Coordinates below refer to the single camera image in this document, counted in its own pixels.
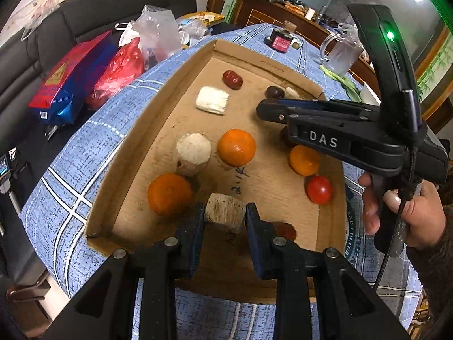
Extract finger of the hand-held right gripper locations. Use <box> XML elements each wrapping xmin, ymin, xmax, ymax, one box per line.
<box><xmin>257</xmin><ymin>100</ymin><xmax>362</xmax><ymax>125</ymax></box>
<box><xmin>272</xmin><ymin>98</ymin><xmax>381</xmax><ymax>114</ymax></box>

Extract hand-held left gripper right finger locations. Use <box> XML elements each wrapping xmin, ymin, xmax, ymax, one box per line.
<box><xmin>246</xmin><ymin>202</ymin><xmax>411</xmax><ymax>340</ymax></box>

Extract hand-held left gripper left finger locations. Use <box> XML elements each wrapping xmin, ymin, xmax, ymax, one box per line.
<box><xmin>42</xmin><ymin>202</ymin><xmax>206</xmax><ymax>340</ymax></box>

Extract orange tangerine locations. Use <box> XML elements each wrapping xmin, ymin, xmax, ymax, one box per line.
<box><xmin>147</xmin><ymin>173</ymin><xmax>193</xmax><ymax>217</ymax></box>
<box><xmin>217</xmin><ymin>128</ymin><xmax>256</xmax><ymax>166</ymax></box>
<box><xmin>289</xmin><ymin>144</ymin><xmax>320</xmax><ymax>177</ymax></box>

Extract red tomato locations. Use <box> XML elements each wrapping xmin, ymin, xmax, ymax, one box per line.
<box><xmin>306</xmin><ymin>176</ymin><xmax>334</xmax><ymax>206</ymax></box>

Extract brown cardboard box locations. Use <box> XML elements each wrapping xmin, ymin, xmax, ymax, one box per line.
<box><xmin>84</xmin><ymin>39</ymin><xmax>349</xmax><ymax>305</ymax></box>

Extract person's right forearm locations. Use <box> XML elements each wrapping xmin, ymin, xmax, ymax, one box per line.
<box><xmin>405</xmin><ymin>216</ymin><xmax>453</xmax><ymax>326</ymax></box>

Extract person's right hand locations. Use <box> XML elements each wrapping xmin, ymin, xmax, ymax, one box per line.
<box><xmin>359</xmin><ymin>173</ymin><xmax>446</xmax><ymax>248</ymax></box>

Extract green vegetable stalks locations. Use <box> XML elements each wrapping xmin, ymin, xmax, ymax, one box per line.
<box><xmin>319</xmin><ymin>64</ymin><xmax>362</xmax><ymax>101</ymax></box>

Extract white plastic basin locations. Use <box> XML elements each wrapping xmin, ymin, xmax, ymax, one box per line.
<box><xmin>360</xmin><ymin>85</ymin><xmax>382</xmax><ymax>107</ymax></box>

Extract clear glass pitcher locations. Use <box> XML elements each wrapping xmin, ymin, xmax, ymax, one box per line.
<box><xmin>320</xmin><ymin>23</ymin><xmax>365</xmax><ymax>78</ymax></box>

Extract black jar with red label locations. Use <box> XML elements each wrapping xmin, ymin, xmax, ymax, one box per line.
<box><xmin>265</xmin><ymin>21</ymin><xmax>301</xmax><ymax>54</ymax></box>

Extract wooden counter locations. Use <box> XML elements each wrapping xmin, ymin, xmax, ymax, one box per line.
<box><xmin>234</xmin><ymin>0</ymin><xmax>383</xmax><ymax>89</ymax></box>

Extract crumpled clear plastic bag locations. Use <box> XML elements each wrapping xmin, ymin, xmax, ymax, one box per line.
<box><xmin>177</xmin><ymin>19</ymin><xmax>213</xmax><ymax>46</ymax></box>

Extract yellow packet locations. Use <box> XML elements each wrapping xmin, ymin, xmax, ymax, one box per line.
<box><xmin>180</xmin><ymin>12</ymin><xmax>225</xmax><ymax>25</ymax></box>

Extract blue plaid tablecloth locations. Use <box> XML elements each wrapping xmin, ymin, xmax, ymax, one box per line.
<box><xmin>20</xmin><ymin>23</ymin><xmax>430</xmax><ymax>340</ymax></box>

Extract red plastic bag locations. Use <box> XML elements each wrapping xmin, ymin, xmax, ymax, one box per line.
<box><xmin>85</xmin><ymin>37</ymin><xmax>146</xmax><ymax>109</ymax></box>

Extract white plastic bag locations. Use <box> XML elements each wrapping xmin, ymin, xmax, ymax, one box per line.
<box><xmin>114</xmin><ymin>22</ymin><xmax>142</xmax><ymax>48</ymax></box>

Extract brown wooden stool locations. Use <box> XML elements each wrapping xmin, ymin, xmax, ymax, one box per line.
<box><xmin>5</xmin><ymin>273</ymin><xmax>48</xmax><ymax>303</ymax></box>

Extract red and blue snack bag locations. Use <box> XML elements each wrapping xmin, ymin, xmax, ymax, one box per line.
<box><xmin>28</xmin><ymin>30</ymin><xmax>117</xmax><ymax>125</ymax></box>

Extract small device with screen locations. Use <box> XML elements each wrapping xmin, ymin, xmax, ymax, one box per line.
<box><xmin>0</xmin><ymin>154</ymin><xmax>11</xmax><ymax>192</ymax></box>

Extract black leather sofa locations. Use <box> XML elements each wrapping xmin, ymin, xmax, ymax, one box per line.
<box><xmin>0</xmin><ymin>0</ymin><xmax>199</xmax><ymax>291</ymax></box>

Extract clear plastic wrap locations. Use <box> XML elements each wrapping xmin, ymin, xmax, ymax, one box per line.
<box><xmin>21</xmin><ymin>5</ymin><xmax>54</xmax><ymax>41</ymax></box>

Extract black braided cord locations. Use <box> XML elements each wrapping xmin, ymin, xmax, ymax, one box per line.
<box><xmin>373</xmin><ymin>149</ymin><xmax>420</xmax><ymax>291</ymax></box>

